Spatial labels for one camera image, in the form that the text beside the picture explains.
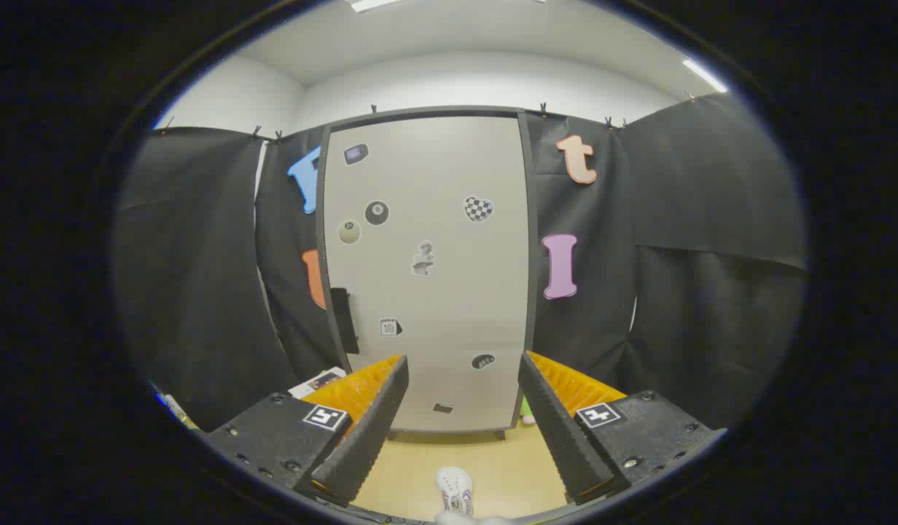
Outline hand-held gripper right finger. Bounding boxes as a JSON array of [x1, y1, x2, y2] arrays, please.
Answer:
[[518, 350, 728, 506]]

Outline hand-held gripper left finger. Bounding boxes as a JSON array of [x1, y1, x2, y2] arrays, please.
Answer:
[[201, 355, 410, 509]]

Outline white shoe with chevron stripes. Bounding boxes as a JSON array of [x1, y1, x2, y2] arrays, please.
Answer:
[[436, 467, 474, 516]]

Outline black cabinet door handle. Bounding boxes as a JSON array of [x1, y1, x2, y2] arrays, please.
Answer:
[[331, 288, 360, 355]]

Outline white book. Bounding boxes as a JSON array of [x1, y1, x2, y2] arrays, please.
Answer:
[[289, 367, 346, 399]]

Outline white and gold box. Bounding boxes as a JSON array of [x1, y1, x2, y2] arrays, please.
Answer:
[[156, 388, 197, 429]]

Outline black backdrop cloth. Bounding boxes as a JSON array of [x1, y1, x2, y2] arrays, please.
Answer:
[[114, 91, 808, 432]]

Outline short ceiling light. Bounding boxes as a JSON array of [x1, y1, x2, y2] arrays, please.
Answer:
[[682, 58, 728, 93]]

